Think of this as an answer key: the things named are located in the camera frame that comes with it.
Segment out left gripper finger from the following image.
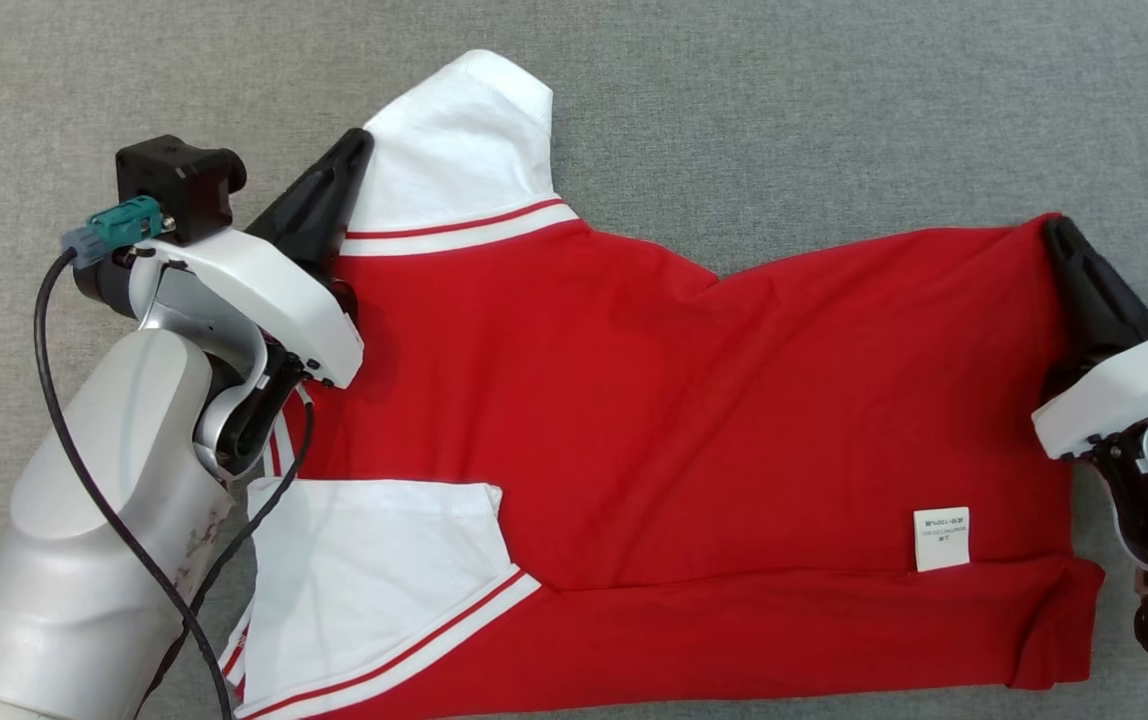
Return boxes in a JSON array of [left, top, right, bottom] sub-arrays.
[[245, 126, 376, 291]]

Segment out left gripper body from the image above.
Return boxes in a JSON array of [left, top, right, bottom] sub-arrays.
[[74, 228, 367, 391]]

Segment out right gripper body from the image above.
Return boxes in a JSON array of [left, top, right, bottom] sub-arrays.
[[1032, 323, 1148, 461]]

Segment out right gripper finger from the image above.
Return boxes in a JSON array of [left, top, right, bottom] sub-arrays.
[[1042, 214, 1148, 386]]

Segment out red shirt white sleeves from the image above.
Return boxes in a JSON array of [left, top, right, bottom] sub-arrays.
[[219, 48, 1105, 720]]

